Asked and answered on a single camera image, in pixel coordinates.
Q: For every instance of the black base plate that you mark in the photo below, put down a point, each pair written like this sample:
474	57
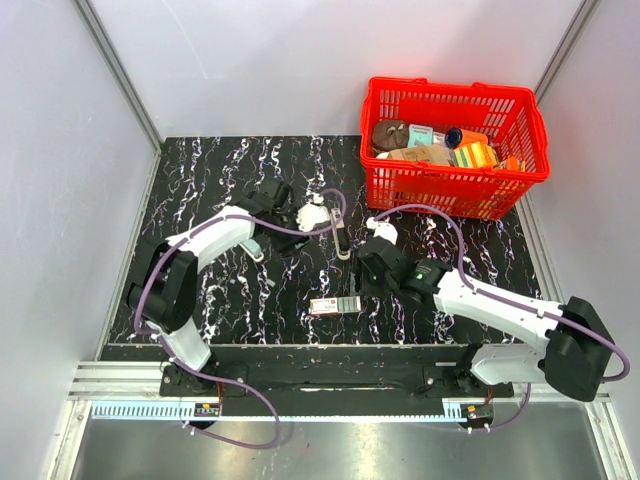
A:
334	405

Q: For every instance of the yellow green sticky notes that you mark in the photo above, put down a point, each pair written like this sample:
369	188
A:
477	155

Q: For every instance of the brown round item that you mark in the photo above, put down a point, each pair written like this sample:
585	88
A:
389	135

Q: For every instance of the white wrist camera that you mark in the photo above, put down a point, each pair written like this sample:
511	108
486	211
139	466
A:
313	215
383	229

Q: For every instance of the red plastic basket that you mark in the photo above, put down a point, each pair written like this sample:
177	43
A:
507	115

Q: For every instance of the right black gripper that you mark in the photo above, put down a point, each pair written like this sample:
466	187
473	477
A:
365	286

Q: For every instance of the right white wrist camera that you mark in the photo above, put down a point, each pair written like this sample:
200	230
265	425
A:
383	229

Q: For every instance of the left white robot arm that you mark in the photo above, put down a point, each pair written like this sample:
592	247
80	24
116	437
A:
163	287

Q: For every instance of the teal white box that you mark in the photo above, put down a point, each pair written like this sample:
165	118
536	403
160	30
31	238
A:
419	135

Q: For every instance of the aluminium frame rail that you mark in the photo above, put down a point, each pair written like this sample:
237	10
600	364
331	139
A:
162	379

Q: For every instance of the brown cardboard box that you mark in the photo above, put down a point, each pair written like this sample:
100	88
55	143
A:
433	155

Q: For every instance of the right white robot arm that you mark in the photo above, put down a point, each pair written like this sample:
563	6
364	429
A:
565	345

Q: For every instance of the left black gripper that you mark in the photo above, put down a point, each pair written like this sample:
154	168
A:
287	246

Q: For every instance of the orange bottle blue cap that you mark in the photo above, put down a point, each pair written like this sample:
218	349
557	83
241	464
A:
458	137

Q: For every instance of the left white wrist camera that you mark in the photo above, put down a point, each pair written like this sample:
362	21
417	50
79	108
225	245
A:
313	215

